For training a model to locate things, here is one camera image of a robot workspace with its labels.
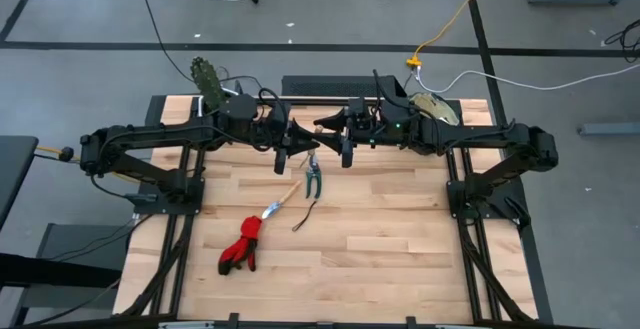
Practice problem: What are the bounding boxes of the yellow cable black connector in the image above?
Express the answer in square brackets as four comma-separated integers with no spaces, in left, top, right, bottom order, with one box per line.
[33,144,96,166]

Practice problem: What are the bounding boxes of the white power cable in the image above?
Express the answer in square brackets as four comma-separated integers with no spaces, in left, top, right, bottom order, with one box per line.
[413,62,640,94]

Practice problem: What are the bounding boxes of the beige green-trimmed gardening bag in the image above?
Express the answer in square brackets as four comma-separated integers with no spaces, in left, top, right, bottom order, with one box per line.
[408,92,460,126]

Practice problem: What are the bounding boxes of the grey floor bar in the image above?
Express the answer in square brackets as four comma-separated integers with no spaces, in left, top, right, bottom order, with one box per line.
[578,122,640,136]

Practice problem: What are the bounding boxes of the black front frame bar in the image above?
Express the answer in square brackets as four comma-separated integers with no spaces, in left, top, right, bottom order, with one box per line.
[114,312,551,329]

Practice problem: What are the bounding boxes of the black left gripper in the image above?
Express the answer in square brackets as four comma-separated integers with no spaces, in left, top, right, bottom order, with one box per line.
[252,99,321,175]

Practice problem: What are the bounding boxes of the red black gardening glove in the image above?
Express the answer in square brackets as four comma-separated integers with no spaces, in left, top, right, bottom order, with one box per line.
[217,215,263,276]

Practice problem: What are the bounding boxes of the black table edge rail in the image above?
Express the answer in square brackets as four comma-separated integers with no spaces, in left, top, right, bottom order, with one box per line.
[284,96,361,106]

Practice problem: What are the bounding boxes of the green-handled pruning shears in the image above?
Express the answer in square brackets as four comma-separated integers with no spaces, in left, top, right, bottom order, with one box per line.
[291,151,323,233]

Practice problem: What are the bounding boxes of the coiled black cables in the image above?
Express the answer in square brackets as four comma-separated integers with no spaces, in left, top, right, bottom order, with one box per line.
[603,17,640,64]

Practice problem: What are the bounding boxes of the yellow extension cable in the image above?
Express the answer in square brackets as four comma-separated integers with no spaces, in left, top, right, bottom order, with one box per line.
[405,0,497,68]

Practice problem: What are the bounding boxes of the green cactus plant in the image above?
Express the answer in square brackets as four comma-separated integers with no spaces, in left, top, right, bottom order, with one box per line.
[189,56,227,113]

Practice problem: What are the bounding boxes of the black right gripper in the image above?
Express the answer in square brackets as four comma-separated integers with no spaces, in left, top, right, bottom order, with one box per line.
[312,96,384,169]

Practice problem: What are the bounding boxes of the black side table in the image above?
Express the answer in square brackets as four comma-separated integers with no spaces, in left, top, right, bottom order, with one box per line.
[0,135,40,230]

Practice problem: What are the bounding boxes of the black mesh-top computer case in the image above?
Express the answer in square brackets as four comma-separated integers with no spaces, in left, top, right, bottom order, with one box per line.
[281,74,407,99]

